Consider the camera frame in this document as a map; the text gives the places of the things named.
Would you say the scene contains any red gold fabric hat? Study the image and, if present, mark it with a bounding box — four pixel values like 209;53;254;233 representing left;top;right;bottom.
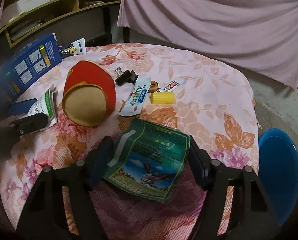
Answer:
61;60;116;127

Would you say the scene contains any blue plastic bin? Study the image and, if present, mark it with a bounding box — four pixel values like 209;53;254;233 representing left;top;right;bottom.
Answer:
258;128;298;227

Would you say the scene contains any white green paper packet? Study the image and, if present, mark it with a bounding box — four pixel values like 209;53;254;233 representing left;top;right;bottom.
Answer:
29;87;58;128

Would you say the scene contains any pink hanging cloth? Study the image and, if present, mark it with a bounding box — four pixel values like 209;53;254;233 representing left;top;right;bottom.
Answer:
118;0;298;94

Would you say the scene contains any wooden shelf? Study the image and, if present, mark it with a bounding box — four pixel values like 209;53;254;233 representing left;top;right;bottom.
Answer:
0;0;122;49

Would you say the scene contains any red white stick sachet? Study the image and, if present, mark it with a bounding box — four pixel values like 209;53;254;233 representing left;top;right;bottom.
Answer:
159;78;187;92

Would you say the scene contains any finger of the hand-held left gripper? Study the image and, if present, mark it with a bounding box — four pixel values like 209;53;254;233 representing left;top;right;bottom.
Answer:
9;99;39;117
9;112;50;136

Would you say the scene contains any black binder clip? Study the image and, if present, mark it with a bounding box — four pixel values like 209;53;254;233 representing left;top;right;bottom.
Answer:
115;67;139;87

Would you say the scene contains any green printed packet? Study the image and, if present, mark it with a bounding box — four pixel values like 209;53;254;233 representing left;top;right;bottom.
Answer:
103;118;191;203

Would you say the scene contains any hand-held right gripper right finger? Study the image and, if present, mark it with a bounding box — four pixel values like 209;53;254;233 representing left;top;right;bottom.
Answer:
188;136;281;240

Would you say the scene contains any stack of books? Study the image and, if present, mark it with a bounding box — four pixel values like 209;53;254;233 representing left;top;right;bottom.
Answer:
9;19;44;42

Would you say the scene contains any floral tablecloth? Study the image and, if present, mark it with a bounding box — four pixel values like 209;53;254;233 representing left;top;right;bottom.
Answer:
0;42;259;240

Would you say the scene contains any white blue green sachet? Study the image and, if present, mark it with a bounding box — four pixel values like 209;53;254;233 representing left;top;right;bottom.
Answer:
118;77;152;117

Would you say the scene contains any white cartoon tube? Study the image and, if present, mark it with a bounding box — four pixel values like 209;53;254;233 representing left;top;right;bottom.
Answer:
59;38;86;59

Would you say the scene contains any dark blue cardboard box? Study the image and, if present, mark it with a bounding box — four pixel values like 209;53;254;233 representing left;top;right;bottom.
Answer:
0;33;63;103

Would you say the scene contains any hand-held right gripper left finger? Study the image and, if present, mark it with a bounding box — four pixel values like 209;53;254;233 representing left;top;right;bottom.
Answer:
15;136;114;240

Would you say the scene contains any yellow plastic block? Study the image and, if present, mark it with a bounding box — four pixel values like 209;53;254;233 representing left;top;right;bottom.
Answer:
150;91;176;105

